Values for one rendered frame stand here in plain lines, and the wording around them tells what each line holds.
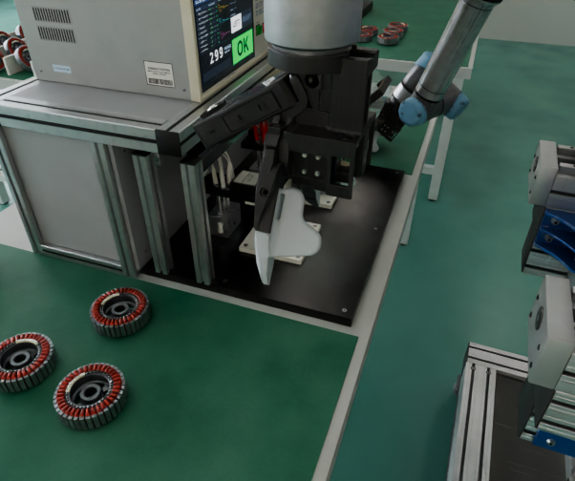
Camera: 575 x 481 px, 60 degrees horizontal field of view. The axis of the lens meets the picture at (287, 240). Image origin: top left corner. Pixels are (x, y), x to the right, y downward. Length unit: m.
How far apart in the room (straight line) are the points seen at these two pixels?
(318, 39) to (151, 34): 0.64
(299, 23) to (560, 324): 0.52
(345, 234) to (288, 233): 0.76
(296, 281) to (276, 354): 0.19
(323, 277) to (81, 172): 0.53
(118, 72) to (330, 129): 0.70
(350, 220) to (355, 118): 0.84
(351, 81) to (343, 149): 0.05
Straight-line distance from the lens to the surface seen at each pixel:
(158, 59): 1.01
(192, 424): 0.86
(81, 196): 1.10
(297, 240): 0.43
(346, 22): 0.39
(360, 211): 1.28
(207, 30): 1.00
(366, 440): 1.73
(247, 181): 1.10
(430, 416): 1.83
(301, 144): 0.42
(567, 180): 1.15
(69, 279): 1.19
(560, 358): 0.74
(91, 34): 1.08
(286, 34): 0.39
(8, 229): 1.42
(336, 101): 0.41
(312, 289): 1.03
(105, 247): 1.15
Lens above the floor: 1.46
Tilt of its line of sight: 36 degrees down
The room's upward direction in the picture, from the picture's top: straight up
